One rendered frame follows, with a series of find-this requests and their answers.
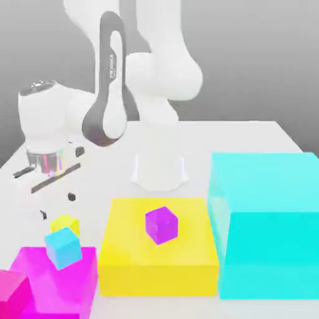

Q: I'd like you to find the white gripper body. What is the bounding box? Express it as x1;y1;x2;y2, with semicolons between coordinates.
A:
26;159;85;213

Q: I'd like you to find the small yellow cube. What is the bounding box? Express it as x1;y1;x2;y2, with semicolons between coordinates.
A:
50;214;81;237

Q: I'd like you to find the small cyan cube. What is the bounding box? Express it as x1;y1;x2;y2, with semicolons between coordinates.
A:
44;226;83;271

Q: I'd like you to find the small pink cube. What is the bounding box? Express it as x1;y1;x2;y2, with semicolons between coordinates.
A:
0;269;34;319

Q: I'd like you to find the small purple cube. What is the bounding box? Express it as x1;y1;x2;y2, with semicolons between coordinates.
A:
145;206;179;246

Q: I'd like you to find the large magenta box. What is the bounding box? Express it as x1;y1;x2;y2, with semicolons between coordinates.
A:
9;246;98;319

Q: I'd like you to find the large yellow box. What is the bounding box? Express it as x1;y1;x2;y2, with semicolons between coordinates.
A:
97;198;221;298

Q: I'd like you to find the large cyan box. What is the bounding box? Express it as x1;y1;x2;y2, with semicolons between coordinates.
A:
207;152;319;300

